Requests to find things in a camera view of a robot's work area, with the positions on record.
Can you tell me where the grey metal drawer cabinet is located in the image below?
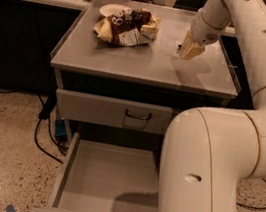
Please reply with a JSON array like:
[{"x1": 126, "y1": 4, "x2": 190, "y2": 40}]
[{"x1": 23, "y1": 0, "x2": 253, "y2": 212}]

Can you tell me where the crumpled brown chip bag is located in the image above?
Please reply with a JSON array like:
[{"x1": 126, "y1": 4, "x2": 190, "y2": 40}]
[{"x1": 93, "y1": 9, "x2": 160, "y2": 47}]

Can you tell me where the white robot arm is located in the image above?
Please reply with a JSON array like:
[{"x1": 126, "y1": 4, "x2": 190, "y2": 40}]
[{"x1": 158, "y1": 0, "x2": 266, "y2": 212}]

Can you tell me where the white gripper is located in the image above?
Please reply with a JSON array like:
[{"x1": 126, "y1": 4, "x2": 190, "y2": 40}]
[{"x1": 178, "y1": 13, "x2": 225, "y2": 61}]

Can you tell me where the white round plate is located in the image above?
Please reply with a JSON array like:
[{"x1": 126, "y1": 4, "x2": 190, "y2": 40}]
[{"x1": 99, "y1": 3, "x2": 129, "y2": 17}]

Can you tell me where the black floor cable left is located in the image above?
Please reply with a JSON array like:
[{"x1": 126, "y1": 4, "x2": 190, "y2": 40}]
[{"x1": 0, "y1": 87, "x2": 77, "y2": 166}]

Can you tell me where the closed grey top drawer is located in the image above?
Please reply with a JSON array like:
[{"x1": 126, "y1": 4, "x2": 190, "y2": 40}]
[{"x1": 56, "y1": 89, "x2": 174, "y2": 134}]

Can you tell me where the open grey lower drawer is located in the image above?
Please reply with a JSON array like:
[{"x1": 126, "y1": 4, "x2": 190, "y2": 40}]
[{"x1": 31, "y1": 134, "x2": 159, "y2": 212}]

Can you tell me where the blue power adapter box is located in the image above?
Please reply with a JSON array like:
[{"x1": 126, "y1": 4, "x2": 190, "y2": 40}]
[{"x1": 54, "y1": 119, "x2": 67, "y2": 140}]

